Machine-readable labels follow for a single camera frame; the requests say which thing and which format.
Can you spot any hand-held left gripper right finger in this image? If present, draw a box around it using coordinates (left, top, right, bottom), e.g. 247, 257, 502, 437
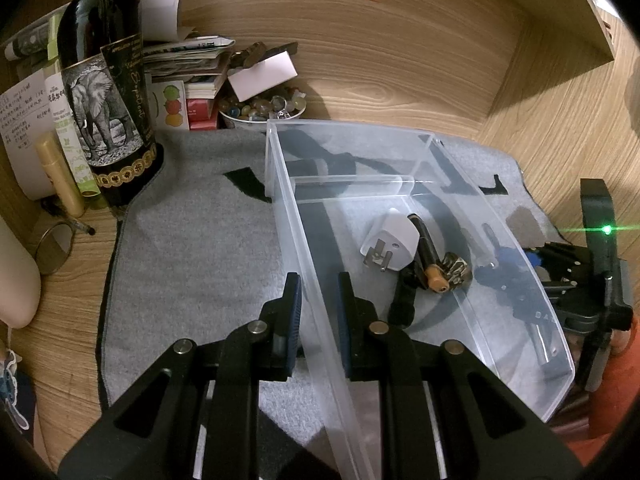
337, 271, 586, 480

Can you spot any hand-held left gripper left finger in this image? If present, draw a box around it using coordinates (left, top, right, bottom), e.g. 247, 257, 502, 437
57, 271, 303, 480

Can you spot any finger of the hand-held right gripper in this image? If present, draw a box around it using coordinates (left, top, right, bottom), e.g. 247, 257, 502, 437
477, 222, 592, 291
500, 282, 591, 367

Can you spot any black oblong fob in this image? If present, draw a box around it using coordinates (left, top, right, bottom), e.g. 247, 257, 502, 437
387, 260, 419, 329

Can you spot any patterned small clip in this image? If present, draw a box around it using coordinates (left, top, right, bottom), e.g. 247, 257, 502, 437
442, 254, 474, 289

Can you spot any white plug adapter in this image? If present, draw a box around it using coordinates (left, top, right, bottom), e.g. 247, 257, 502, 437
360, 208, 419, 272

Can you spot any clear plastic organizer box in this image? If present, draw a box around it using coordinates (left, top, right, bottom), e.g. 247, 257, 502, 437
265, 119, 575, 480

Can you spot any person's right hand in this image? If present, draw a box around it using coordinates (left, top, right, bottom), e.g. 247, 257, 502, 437
590, 330, 640, 441

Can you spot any grey printed mat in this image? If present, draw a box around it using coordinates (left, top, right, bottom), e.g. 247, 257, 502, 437
97, 127, 566, 480

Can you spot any bowl of beads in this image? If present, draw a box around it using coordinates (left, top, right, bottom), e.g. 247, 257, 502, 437
218, 86, 307, 134

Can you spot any black pen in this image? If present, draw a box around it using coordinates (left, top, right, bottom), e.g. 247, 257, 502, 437
42, 198, 96, 236

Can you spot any pale blank card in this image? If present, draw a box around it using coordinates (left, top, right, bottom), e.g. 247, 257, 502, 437
227, 51, 297, 103

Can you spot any wooden shelf board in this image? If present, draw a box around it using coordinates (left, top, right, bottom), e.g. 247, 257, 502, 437
564, 0, 619, 64

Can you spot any fruit print box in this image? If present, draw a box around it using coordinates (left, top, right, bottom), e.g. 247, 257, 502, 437
150, 80, 192, 132

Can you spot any round metal mirror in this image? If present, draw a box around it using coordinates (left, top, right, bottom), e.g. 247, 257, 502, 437
34, 220, 79, 276

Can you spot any yellow tube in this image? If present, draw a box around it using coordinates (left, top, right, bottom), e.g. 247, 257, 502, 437
34, 132, 86, 217

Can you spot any cream plastic bottle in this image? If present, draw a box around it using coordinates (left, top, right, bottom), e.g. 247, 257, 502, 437
0, 219, 42, 330

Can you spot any stack of papers and booklets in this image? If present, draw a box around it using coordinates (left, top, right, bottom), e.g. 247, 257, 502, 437
141, 0, 237, 131

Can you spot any green white carton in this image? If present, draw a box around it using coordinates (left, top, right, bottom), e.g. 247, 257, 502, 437
44, 72, 102, 199

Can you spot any white blue cloth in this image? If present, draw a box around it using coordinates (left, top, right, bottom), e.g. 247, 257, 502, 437
0, 339, 32, 432

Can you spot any white handwritten note paper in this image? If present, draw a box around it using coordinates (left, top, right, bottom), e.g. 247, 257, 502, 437
0, 68, 64, 201

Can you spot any dark wine bottle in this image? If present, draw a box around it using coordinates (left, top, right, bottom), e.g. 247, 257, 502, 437
56, 0, 161, 207

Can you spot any rolled newspaper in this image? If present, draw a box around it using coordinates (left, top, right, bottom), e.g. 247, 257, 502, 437
4, 14, 62, 62

